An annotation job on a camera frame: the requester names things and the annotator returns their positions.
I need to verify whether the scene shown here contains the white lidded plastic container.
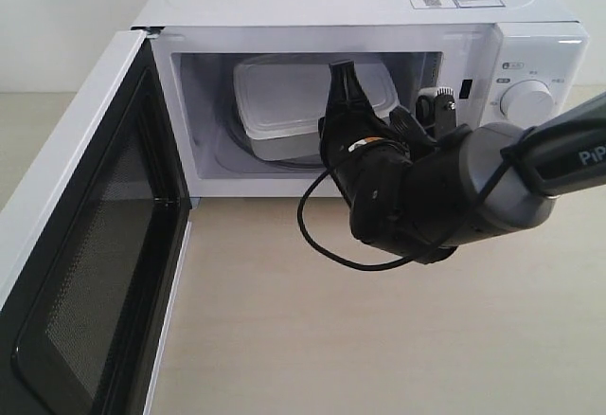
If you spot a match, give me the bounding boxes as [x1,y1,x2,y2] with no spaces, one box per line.
[233,53,399,161]

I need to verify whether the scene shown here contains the black cable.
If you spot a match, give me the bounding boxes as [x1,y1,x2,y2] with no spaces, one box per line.
[296,139,531,272]

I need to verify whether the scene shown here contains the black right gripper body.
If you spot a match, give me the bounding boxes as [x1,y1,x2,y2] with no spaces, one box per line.
[318,114,455,263]

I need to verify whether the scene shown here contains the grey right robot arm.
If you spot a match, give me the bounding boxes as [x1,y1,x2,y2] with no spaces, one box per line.
[318,62,605,263]

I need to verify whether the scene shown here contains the white microwave door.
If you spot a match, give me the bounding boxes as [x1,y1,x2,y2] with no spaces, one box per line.
[1,29,191,414]

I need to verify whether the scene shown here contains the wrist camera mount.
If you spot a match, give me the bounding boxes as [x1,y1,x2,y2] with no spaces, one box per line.
[415,86,457,140]

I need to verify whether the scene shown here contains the glass turntable plate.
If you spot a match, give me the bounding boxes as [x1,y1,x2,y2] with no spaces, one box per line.
[222,100,323,171]

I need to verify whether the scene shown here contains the upper white control knob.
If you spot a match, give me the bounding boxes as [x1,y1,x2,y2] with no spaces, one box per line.
[500,80,555,119]

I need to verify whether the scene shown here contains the white Midea microwave oven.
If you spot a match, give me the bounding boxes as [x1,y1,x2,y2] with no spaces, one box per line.
[134,0,589,198]

